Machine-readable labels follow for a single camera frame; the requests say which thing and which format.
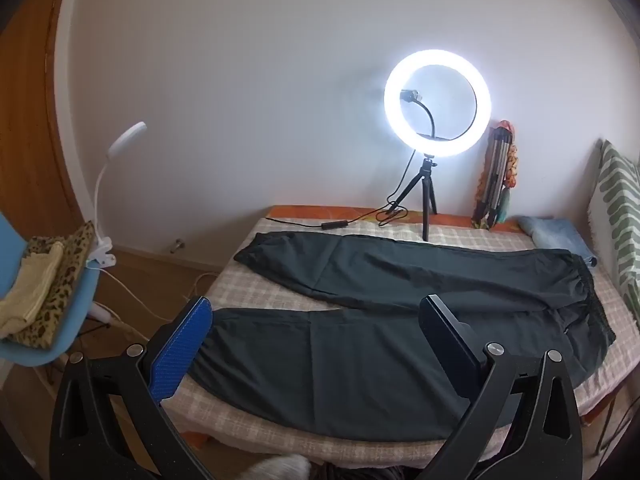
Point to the folded silver tripod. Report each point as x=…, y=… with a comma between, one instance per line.
x=495, y=175

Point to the black gooseneck phone holder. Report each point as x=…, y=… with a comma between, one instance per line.
x=425, y=107

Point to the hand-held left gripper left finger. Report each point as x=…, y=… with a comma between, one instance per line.
x=182, y=350

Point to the green patterned pillow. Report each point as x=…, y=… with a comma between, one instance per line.
x=617, y=210

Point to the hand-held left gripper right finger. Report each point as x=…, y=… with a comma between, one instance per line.
x=452, y=345

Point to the dark green pants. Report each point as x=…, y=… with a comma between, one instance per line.
x=375, y=360

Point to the wooden door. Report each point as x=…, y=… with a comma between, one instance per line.
x=35, y=135

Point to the metal door stopper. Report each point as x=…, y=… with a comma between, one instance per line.
x=177, y=246

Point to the white clip lamp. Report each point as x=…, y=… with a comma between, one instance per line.
x=125, y=137

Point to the blue folded towel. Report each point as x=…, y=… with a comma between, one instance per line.
x=555, y=235

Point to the leopard print cloth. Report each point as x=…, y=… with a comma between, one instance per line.
x=60, y=290

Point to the cream cloth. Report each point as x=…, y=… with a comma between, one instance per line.
x=30, y=285

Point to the blue plastic chair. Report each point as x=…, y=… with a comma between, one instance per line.
x=80, y=305

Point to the folded tripod with orange cloth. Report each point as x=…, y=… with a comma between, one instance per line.
x=511, y=160

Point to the pale fuzzy cloth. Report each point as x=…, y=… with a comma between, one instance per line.
x=280, y=467

